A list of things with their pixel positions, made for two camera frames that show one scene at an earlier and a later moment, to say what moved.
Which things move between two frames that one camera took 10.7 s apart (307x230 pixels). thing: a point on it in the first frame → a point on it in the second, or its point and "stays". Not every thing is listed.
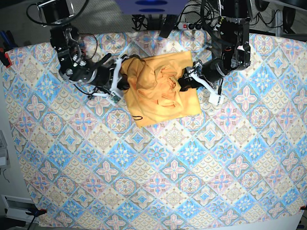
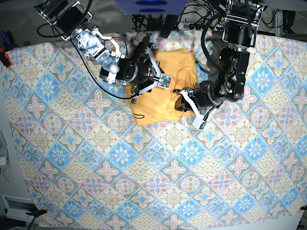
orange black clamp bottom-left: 36,212 stays
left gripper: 107,77 → 143,70
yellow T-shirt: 154,93 stays
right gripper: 207,73 → 202,103
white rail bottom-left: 17,207 stays
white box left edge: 4,154 stays
